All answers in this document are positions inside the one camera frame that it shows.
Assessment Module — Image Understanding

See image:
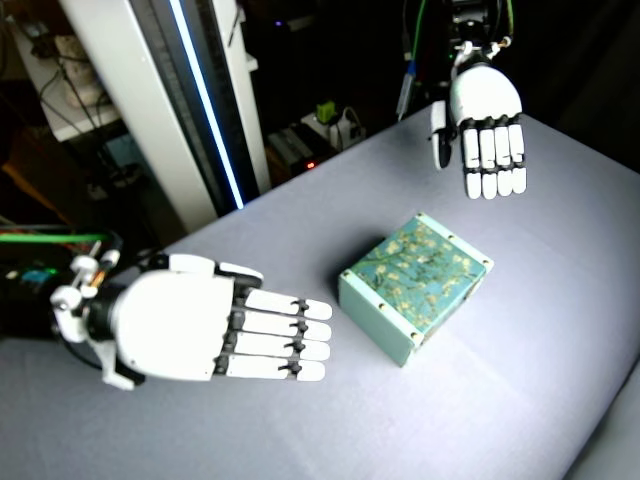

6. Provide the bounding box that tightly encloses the teal floral box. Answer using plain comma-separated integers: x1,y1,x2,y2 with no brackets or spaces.
337,212,496,351

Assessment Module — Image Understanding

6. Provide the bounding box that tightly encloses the white column with blue light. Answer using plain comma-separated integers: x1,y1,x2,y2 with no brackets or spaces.
58,0,275,221

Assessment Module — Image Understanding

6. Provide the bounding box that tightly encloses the black device with red light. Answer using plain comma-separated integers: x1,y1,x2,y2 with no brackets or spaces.
264,124,334,181

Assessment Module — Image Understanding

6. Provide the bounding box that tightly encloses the grey table cloth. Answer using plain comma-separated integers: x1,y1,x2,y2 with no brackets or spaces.
0,102,640,480

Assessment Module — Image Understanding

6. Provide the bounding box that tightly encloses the grey hanging cable connector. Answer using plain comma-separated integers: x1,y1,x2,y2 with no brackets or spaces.
395,59,418,122

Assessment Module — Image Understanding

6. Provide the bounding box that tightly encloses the green cable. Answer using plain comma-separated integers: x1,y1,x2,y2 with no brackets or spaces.
0,229,119,247
399,0,430,66

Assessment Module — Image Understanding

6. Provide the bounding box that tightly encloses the white power strip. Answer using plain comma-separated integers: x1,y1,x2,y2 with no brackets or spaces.
299,106,369,151

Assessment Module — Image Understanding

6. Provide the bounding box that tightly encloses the teal box with brass rivets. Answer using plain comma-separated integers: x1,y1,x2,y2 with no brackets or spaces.
338,277,494,370

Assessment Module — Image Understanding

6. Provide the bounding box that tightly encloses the white shelf unit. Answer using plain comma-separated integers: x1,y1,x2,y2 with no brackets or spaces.
8,17,122,144

